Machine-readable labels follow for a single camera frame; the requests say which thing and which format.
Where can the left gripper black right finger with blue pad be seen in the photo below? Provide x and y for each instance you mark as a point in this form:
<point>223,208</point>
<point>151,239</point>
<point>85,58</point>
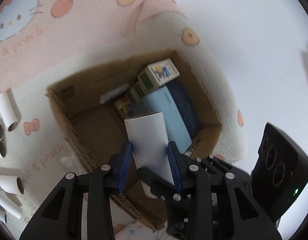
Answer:
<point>210,204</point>

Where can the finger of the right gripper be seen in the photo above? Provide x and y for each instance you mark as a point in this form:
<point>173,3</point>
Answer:
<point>159,184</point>

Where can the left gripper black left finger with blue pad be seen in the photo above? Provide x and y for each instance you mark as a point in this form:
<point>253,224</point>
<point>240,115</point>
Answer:
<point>60,214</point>

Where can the brown cardboard box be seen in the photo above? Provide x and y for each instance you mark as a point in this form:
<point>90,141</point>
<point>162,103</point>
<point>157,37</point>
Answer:
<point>94,129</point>

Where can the light blue box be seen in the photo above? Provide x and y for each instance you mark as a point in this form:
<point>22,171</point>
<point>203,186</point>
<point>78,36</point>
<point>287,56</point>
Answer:
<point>161,100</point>

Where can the green white carton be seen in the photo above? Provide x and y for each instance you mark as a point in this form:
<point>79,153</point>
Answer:
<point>157,74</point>

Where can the pink Hello Kitty mat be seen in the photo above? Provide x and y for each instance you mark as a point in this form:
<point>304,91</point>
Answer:
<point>45,41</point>

